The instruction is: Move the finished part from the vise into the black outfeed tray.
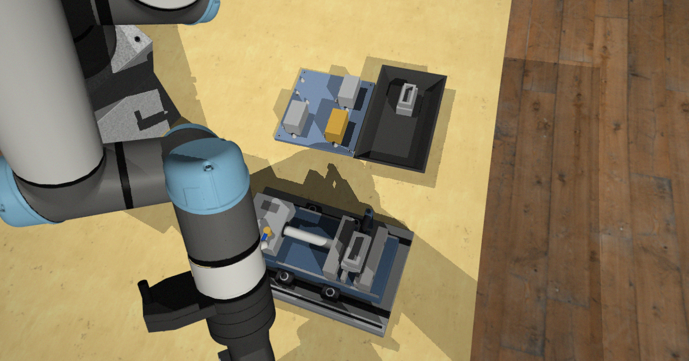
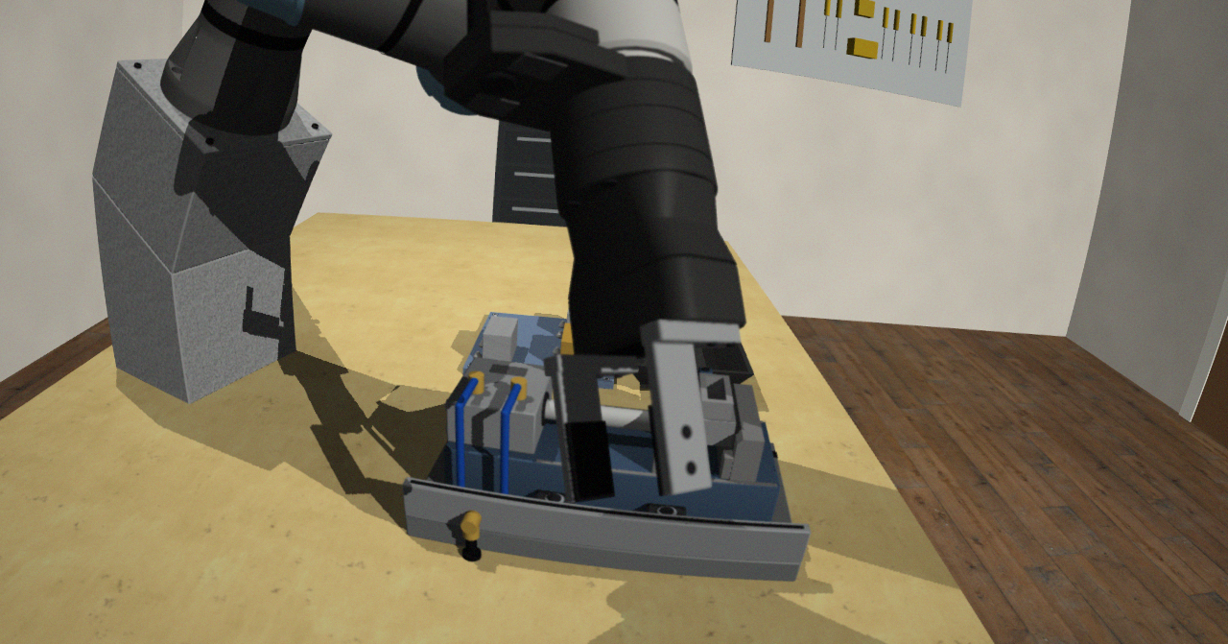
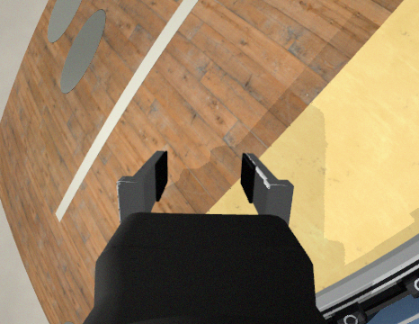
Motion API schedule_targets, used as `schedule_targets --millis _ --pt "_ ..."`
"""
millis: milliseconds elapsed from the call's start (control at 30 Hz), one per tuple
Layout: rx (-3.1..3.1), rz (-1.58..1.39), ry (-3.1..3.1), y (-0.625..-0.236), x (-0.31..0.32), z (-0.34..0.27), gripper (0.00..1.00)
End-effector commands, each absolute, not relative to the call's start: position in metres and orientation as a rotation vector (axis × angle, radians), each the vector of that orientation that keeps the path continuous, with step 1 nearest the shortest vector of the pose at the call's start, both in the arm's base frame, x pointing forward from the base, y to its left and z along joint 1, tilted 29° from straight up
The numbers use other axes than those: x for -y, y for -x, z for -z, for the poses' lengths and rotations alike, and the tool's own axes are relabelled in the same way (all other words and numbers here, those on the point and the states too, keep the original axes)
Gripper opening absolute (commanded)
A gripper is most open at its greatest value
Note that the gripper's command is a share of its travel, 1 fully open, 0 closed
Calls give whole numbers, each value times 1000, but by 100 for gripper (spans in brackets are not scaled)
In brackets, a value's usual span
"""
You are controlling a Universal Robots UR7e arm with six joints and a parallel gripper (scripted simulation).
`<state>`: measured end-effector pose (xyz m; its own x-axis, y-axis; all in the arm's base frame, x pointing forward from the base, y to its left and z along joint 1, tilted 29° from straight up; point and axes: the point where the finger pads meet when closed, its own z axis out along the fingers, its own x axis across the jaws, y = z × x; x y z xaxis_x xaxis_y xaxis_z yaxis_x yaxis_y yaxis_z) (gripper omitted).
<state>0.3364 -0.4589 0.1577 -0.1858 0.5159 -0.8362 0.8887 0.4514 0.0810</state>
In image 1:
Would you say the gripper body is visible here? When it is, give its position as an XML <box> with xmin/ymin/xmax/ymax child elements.
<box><xmin>137</xmin><ymin>240</ymin><xmax>276</xmax><ymax>361</ymax></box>

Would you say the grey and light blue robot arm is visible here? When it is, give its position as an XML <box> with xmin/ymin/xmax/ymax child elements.
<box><xmin>0</xmin><ymin>0</ymin><xmax>261</xmax><ymax>267</ymax></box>

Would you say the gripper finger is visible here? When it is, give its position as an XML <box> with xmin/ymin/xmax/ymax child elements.
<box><xmin>217</xmin><ymin>349</ymin><xmax>231</xmax><ymax>361</ymax></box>

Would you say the yellow block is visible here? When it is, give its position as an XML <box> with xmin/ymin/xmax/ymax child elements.
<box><xmin>325</xmin><ymin>108</ymin><xmax>349</xmax><ymax>144</ymax></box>

